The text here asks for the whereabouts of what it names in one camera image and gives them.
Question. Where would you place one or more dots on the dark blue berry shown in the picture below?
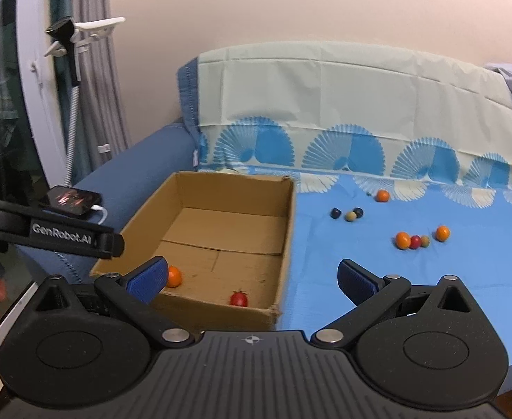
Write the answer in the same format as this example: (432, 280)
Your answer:
(358, 212)
(335, 213)

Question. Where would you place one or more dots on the black smartphone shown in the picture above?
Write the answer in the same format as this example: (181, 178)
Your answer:
(70, 200)

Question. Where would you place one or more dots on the small orange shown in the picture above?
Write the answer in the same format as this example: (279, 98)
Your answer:
(442, 233)
(175, 276)
(382, 195)
(402, 240)

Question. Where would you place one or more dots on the fan-patterned blue sheet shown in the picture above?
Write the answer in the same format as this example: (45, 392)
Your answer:
(369, 96)

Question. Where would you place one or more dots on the red cherry tomato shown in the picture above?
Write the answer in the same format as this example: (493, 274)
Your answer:
(239, 299)
(415, 242)

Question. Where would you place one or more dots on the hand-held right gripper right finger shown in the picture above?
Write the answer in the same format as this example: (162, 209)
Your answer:
(356, 281)

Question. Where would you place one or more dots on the small beige ball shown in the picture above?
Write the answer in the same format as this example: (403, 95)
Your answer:
(425, 241)
(350, 216)

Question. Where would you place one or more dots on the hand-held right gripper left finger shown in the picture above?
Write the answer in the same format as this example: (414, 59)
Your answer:
(146, 281)

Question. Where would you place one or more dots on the white door frame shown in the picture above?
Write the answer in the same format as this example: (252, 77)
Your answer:
(42, 104)

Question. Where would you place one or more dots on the teal curtain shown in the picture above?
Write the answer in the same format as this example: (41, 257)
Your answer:
(59, 0)

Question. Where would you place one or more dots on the white plastic bracket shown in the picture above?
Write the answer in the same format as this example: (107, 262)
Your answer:
(101, 26)

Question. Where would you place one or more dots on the brown cardboard box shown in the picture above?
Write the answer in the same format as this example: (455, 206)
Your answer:
(221, 235)

